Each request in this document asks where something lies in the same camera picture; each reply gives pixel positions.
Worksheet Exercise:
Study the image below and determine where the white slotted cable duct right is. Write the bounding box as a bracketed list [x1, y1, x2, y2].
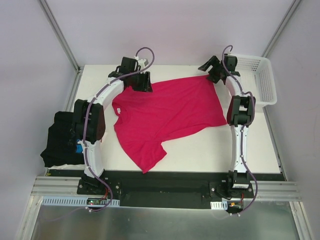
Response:
[210, 201, 228, 211]

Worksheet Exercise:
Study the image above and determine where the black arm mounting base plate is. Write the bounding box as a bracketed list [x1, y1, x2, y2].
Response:
[48, 169, 255, 209]

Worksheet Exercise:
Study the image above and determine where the white slotted cable duct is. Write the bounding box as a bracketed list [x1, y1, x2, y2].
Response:
[210, 201, 228, 211]
[42, 196, 120, 208]

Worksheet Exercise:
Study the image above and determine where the white perforated plastic basket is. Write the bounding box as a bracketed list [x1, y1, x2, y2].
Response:
[235, 54, 277, 107]

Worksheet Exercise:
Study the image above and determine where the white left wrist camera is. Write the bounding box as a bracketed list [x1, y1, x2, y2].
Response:
[134, 56, 149, 70]

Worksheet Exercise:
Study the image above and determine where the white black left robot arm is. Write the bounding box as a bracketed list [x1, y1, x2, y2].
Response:
[72, 56, 153, 195]

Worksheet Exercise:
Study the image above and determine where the aluminium frame rail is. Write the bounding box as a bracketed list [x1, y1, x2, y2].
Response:
[31, 176, 83, 195]

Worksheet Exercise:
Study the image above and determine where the white slotted cable duct left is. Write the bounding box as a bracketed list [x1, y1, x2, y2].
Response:
[42, 196, 120, 208]

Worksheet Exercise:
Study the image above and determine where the black folded t shirt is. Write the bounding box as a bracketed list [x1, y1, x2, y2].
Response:
[40, 111, 84, 168]

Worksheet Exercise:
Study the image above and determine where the pink t shirt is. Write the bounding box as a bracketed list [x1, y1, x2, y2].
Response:
[112, 75, 227, 174]

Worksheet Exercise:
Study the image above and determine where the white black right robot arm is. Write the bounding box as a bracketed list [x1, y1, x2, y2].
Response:
[198, 54, 256, 200]

